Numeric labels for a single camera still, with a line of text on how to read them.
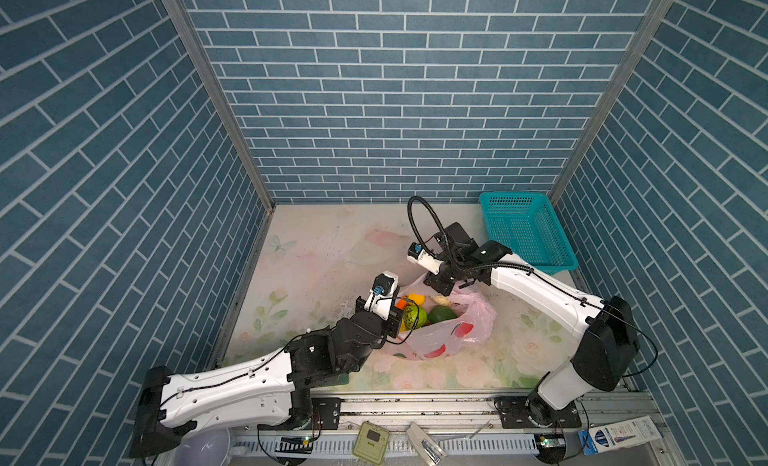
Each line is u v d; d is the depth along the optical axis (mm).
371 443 682
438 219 620
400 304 886
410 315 844
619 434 706
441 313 859
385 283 534
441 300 896
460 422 737
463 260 619
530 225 1155
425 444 688
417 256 719
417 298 890
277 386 458
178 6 709
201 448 678
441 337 705
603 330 425
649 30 764
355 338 461
